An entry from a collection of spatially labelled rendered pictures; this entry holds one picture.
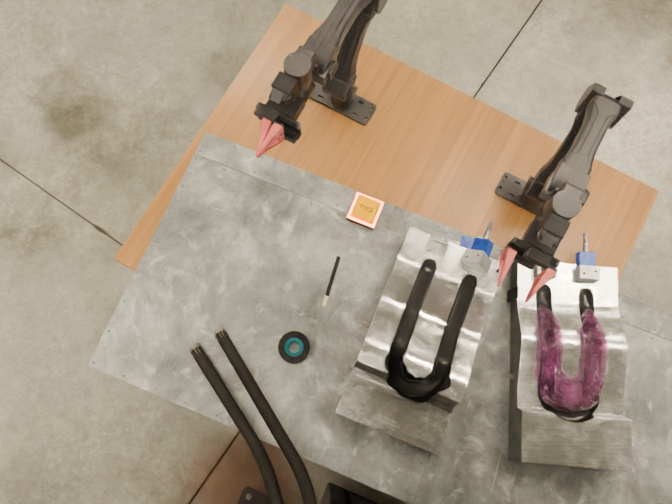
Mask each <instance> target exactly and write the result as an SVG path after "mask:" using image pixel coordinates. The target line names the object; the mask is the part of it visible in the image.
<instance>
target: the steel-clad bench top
mask: <svg viewBox="0 0 672 504"><path fill-rule="evenodd" d="M255 153H256V151H254V150H251V149H249V148H246V147H244V146H241V145H238V144H236V143H233V142H231V141H228V140H226V139H223V138H221V137H218V136H215V135H213V134H210V133H208V132H205V134H204V136H203V138H202V140H201V142H200V144H199V146H198V148H197V150H196V152H195V154H194V156H193V158H192V160H191V162H190V164H189V166H188V168H187V170H186V172H185V173H184V175H183V177H182V179H181V181H180V183H179V185H178V187H177V189H176V191H175V193H174V195H173V197H172V199H171V201H170V203H169V205H168V207H167V209H166V211H165V213H164V215H163V217H162V219H161V221H160V223H159V225H158V227H157V229H156V231H155V233H154V235H153V237H152V239H151V241H150V243H149V245H148V247H147V249H146V251H145V253H144V255H143V257H142V259H141V261H140V263H139V264H138V266H137V268H136V270H135V272H134V274H133V276H132V278H131V280H130V282H129V284H128V286H127V288H126V290H125V292H124V294H123V296H122V298H121V300H120V302H119V304H118V306H117V308H116V310H115V312H114V314H113V316H112V318H111V320H110V322H109V324H108V326H107V328H106V330H105V332H104V334H103V336H102V338H101V340H100V342H99V344H98V346H97V348H96V350H95V352H94V354H93V355H92V357H91V359H90V361H89V363H88V366H90V367H92V368H94V369H97V370H99V371H101V372H104V373H106V374H108V375H111V376H113V377H115V378H118V379H120V380H122V381H125V382H127V383H129V384H132V385H134V386H136V387H139V388H141V389H143V390H146V391H148V392H150V393H153V394H155V395H157V396H160V397H162V398H164V399H167V400H169V401H171V402H174V403H176V404H178V405H181V406H183V407H185V408H188V409H190V410H192V411H195V412H197V413H199V414H202V415H204V416H206V417H209V418H211V419H213V420H216V421H218V422H220V423H223V424H225V425H227V426H230V427H232V428H234V429H237V430H238V428H237V427H236V425H235V423H234V422H233V420H232V418H231V417H230V415H229V414H228V412H227V410H226V409H225V407H224V406H223V404H222V402H221V401H220V399H219V398H218V396H217V394H216V393H215V391H214V389H213V388H212V386H211V385H210V383H209V381H208V380H207V378H206V377H205V375H204V373H203V372H202V370H201V368H200V367H199V365H198V364H197V362H196V360H195V359H194V357H193V356H192V354H191V352H190V351H189V348H190V346H192V345H193V344H195V343H199V344H200V346H201V347H202V349H203V350H204V352H205V353H206V355H207V356H208V358H209V360H210V361H211V363H212V364H213V366H214V368H215V369H216V371H217V372H218V374H219V375H220V377H221V379H222V380H223V382H224V383H225V385H226V387H227V388H228V390H229V391H230V393H231V395H232V396H233V398H234V399H235V401H236V402H237V404H238V406H239V407H240V409H241V410H242V412H243V414H244V415H245V417H246V418H247V420H248V422H249V423H250V425H251V426H252V428H253V429H254V431H255V433H256V434H257V436H258V438H259V439H260V440H262V441H264V442H267V443H269V444H271V445H274V446H276V447H278V448H280V447H279V445H278V444H277V442H276V440H275V439H274V437H273V435H272V433H271V432H270V430H269V428H268V427H267V425H266V423H265V421H264V420H263V418H262V416H261V415H260V413H259V411H258V409H257V408H256V406H255V404H254V403H253V401H252V399H251V397H250V396H249V394H248V392H247V391H246V389H245V387H244V385H243V384H242V382H241V380H240V378H239V377H238V375H237V373H236V372H235V370H234V368H233V366H232V365H231V363H230V361H229V360H228V358H227V356H226V354H225V353H224V351H223V349H222V348H221V346H220V344H219V342H218V341H217V339H216V337H215V335H214V334H213V333H214V331H215V330H216V329H217V328H219V327H223V328H224V329H225V331H226V332H227V334H228V336H229V337H230V339H231V341H232V342H233V344H234V346H235V347H236V349H237V351H238V352H239V354H240V356H241V357H242V359H243V361H244V363H245V364H246V366H247V368H248V369H249V371H250V373H251V374H252V376H253V378H254V379H255V381H256V383H257V384H258V386H259V388H260V389H261V391H262V393H263V395H264V396H265V398H266V400H267V401H268V403H269V405H270V406H271V408H272V410H273V411H274V413H275V415H276V416H277V418H278V420H279V421H280V423H281V425H282V426H283V428H284V430H285V432H286V433H287V435H288V437H289V438H290V440H291V442H292V443H293V445H294V447H295V448H296V450H297V452H298V453H299V455H300V457H302V458H304V459H306V460H309V461H311V462H313V463H316V464H318V465H320V466H323V467H325V468H327V469H330V470H332V471H334V472H337V473H339V474H341V475H344V476H346V477H348V478H351V479H353V480H355V481H358V482H360V483H362V484H365V485H367V486H369V487H372V488H374V489H376V490H379V491H381V492H383V493H386V494H388V495H390V496H393V497H395V498H397V499H400V500H402V501H404V502H407V503H409V504H672V314H671V313H669V312H666V311H664V310H661V309H659V308H656V307H654V306H651V305H648V304H646V303H643V302H641V301H638V300H636V299H633V298H630V297H628V296H625V295H623V294H620V293H618V306H619V315H620V319H621V323H622V326H623V329H624V333H625V336H626V341H627V370H626V380H625V392H624V412H625V417H626V418H628V419H631V420H632V434H633V466H634V472H623V471H612V470H601V469H590V468H579V467H568V466H557V465H546V464H536V463H525V462H518V461H513V460H508V442H509V385H510V378H506V377H505V375H506V374H510V327H511V301H510V302H507V291H509V290H511V269H512V264H511V266H510V268H509V270H508V272H507V274H506V276H507V277H506V276H505V278H504V280H503V281H502V283H501V285H500V286H499V287H498V288H497V291H496V293H495V296H494V298H493V301H492V304H491V307H490V310H489V312H488V315H487V318H486V321H485V324H484V326H483V329H482V332H481V335H480V338H479V341H478V345H477V349H476V353H475V357H474V361H473V366H472V370H471V374H470V377H469V381H468V384H467V387H466V390H465V393H464V395H463V398H462V401H461V403H460V404H459V405H457V406H455V407H454V408H453V411H452V413H451V416H450V418H449V421H448V424H447V427H446V430H445V433H444V436H443V439H442V441H441V444H440V447H439V450H438V453H437V455H435V454H432V453H431V454H430V453H429V452H427V451H425V450H422V449H420V448H417V447H415V446H413V445H410V444H408V443H406V442H403V441H401V440H398V439H396V438H394V437H391V436H389V435H387V434H384V433H382V432H379V431H377V430H375V429H372V428H370V427H368V426H365V425H363V424H360V423H358V422H356V421H353V420H351V419H349V418H346V417H344V416H341V415H339V414H337V413H335V412H336V410H337V407H338V405H339V402H340V400H341V397H342V394H343V392H344V389H345V387H346V384H347V382H348V379H349V377H350V374H351V372H352V369H353V367H354V364H355V362H356V359H357V357H358V354H359V352H360V349H361V347H362V344H363V341H364V339H365V336H366V334H367V331H368V328H366V327H365V326H363V325H362V323H363V321H365V322H370V323H371V321H372V319H373V316H374V314H375V311H376V309H377V306H378V304H379V301H380V299H381V296H382V294H383V291H384V289H385V286H386V283H387V281H388V278H389V276H390V273H391V271H392V268H393V266H394V263H395V261H396V258H397V256H398V253H399V251H400V248H401V246H402V243H403V241H404V238H405V236H406V233H407V231H408V229H409V226H411V227H414V228H416V229H419V230H421V231H424V232H426V233H429V234H432V235H431V236H432V237H434V238H437V239H439V238H440V237H443V238H447V239H451V240H454V241H458V242H460V238H461V237H462V236H466V237H470V238H474V239H475V238H477V237H474V236H472V235H469V234H466V233H464V232H461V231H459V230H456V229H454V228H451V227H449V226H446V225H443V224H441V223H438V222H436V221H433V220H431V219H428V218H425V217H423V216H420V215H418V214H415V213H413V212H410V211H408V210H406V211H405V209H402V208H400V207H397V206H395V205H392V204H390V203H387V202H384V201H382V200H379V199H377V198H374V197H372V196H369V195H367V194H364V193H361V192H359V191H356V190H354V189H351V188H349V187H346V186H343V185H341V184H338V183H336V182H333V181H331V180H328V179H326V178H323V177H320V176H318V175H315V174H313V173H310V172H308V171H305V170H302V169H300V168H297V167H295V166H292V165H290V164H287V163H285V162H282V161H279V160H277V159H274V158H272V157H269V156H267V155H264V154H263V155H262V156H261V157H260V158H257V157H256V155H255ZM209 159H210V160H209ZM214 161H215V162H214ZM219 163H220V164H219ZM242 172H243V173H242ZM247 174H248V175H247ZM252 176H253V177H252ZM275 185H276V186H275ZM280 187H281V188H280ZM285 189H286V190H285ZM357 192H359V193H361V194H364V195H367V196H369V197H372V198H374V199H377V200H379V201H382V202H384V206H383V208H382V211H381V213H380V216H379V218H378V221H377V223H376V225H375V228H374V230H371V229H368V228H366V227H363V226H361V225H358V224H356V223H353V222H351V221H348V220H346V217H347V214H348V212H349V210H350V207H351V205H352V203H353V200H354V198H355V196H356V193H357ZM308 198H309V199H308ZM313 200H314V201H313ZM318 202H319V203H318ZM341 211H342V212H341ZM346 213H347V214H346ZM403 215H404V216H403ZM401 220H402V221H401ZM399 225H400V226H399ZM379 226H380V227H379ZM384 228H385V229H384ZM397 230H398V231H397ZM402 235H403V236H402ZM337 256H339V257H340V261H339V264H338V267H337V271H336V274H335V277H334V281H333V284H332V287H331V290H330V294H329V297H328V300H327V304H326V307H324V306H322V303H323V300H324V297H325V294H326V290H327V287H328V284H329V281H330V277H331V274H332V271H333V268H334V264H335V261H336V258H337ZM291 331H297V332H300V333H302V334H304V335H305V336H306V337H307V338H308V340H309V343H310V353H309V356H308V357H307V359H306V360H305V361H303V362H302V363H300V364H289V363H287V362H285V361H284V360H283V359H282V357H281V356H280V354H279V351H278V344H279V341H280V339H281V338H282V336H283V335H285V334H286V333H288V332H291ZM425 467H426V468H425ZM424 470H425V471H424ZM419 484H420V485H419ZM418 487H419V488H418ZM417 490H418V491H417ZM413 501H414V502H413Z"/></svg>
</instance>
